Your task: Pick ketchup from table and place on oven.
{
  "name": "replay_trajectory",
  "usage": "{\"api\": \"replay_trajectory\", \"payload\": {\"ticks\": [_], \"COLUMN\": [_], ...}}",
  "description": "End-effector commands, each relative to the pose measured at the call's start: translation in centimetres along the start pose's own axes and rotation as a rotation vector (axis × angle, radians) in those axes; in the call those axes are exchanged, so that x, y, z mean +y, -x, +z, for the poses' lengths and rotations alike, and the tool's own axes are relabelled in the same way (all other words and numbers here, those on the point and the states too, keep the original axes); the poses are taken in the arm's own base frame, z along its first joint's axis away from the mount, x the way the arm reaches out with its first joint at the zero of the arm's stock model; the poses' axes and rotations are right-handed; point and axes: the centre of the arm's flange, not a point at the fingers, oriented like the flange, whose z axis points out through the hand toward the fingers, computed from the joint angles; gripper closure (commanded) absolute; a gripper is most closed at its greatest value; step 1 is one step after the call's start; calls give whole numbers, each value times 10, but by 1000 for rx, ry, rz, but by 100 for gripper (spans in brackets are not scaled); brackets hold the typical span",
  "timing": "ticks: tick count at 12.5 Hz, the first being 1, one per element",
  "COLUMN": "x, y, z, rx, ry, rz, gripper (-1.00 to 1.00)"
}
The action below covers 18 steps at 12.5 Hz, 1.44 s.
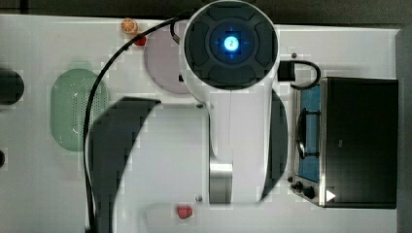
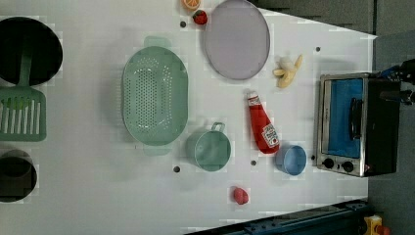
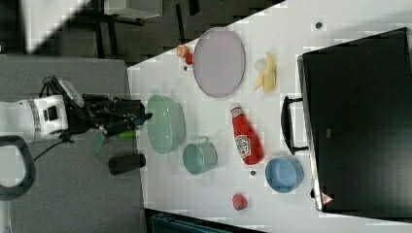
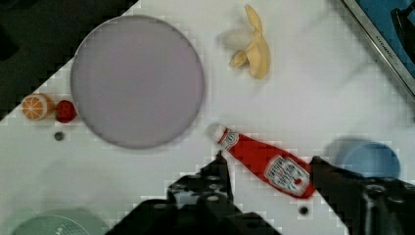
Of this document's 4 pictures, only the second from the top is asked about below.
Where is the green slotted spatula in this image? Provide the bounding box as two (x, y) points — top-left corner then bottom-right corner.
(0, 36), (47, 142)

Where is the green mug with handle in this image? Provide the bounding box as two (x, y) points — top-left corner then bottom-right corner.
(186, 122), (231, 172)

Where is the blue cup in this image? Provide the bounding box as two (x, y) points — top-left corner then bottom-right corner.
(275, 145), (307, 176)

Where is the red toy strawberry front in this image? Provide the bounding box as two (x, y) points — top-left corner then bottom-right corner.
(233, 187), (249, 205)

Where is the blue metal frame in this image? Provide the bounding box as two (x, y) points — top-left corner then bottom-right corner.
(186, 200), (374, 235)

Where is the toy orange slice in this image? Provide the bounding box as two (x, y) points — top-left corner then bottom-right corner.
(181, 0), (201, 11)

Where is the small black round pot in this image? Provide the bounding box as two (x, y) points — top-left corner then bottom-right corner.
(0, 150), (37, 203)

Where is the peeled toy banana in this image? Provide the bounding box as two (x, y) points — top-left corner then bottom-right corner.
(273, 55), (303, 88)

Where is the yellow red clamp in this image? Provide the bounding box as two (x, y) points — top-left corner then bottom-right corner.
(364, 215), (391, 235)

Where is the green oval colander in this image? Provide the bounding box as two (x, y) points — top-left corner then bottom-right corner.
(121, 35), (189, 156)

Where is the red toy strawberry near plate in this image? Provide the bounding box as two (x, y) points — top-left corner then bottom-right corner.
(193, 10), (208, 25)

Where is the grey round plate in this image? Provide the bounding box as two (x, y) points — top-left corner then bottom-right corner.
(204, 0), (270, 80)

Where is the toaster oven with blue door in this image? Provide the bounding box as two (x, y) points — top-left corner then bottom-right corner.
(315, 72), (400, 177)

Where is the red felt ketchup bottle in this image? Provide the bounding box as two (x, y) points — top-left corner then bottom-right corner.
(248, 91), (280, 154)

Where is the large black round pan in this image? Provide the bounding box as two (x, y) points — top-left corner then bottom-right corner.
(0, 17), (63, 86)

